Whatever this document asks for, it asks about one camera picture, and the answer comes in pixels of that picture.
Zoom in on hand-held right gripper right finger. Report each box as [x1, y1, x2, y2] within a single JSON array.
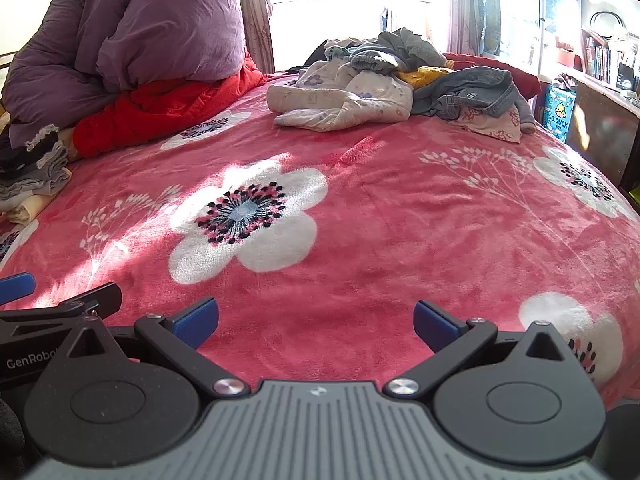
[[382, 300, 568, 400]]

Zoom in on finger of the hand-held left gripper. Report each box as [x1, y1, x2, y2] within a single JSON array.
[[0, 282, 123, 343], [0, 272, 37, 307]]

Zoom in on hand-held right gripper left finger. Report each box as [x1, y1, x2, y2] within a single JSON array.
[[67, 296, 252, 400]]

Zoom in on white floral pajama pants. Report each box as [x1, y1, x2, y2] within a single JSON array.
[[266, 57, 416, 133]]

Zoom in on folded grey clothes stack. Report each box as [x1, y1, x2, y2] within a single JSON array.
[[0, 140, 73, 211]]

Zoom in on folded cream garment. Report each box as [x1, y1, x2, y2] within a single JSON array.
[[0, 194, 53, 227]]

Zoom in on folded black ruffled garment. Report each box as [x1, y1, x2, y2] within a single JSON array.
[[0, 127, 61, 171]]

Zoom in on pink floral blanket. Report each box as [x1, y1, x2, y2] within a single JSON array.
[[0, 67, 640, 411]]

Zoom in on white pink-print cloth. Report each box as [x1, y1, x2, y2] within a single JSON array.
[[447, 105, 523, 146]]

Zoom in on yellow garment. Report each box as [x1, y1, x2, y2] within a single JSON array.
[[397, 66, 455, 92]]

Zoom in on blue cartoon duck carton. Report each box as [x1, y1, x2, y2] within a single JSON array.
[[541, 82, 579, 144]]

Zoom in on brown wooden desk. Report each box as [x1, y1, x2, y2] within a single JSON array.
[[565, 67, 640, 196]]

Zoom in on purple duvet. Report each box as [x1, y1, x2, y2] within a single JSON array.
[[0, 0, 247, 136]]

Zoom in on black cloth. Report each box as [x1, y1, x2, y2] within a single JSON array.
[[292, 42, 332, 73]]

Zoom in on patterned curtain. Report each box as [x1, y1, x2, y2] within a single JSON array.
[[445, 0, 483, 56], [232, 0, 276, 75]]

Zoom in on row of books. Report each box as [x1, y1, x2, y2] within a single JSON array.
[[581, 30, 627, 86]]

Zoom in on dark printed window panel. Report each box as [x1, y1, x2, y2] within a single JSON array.
[[479, 0, 503, 58]]

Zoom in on wire hoop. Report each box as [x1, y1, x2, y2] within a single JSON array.
[[589, 10, 627, 41]]

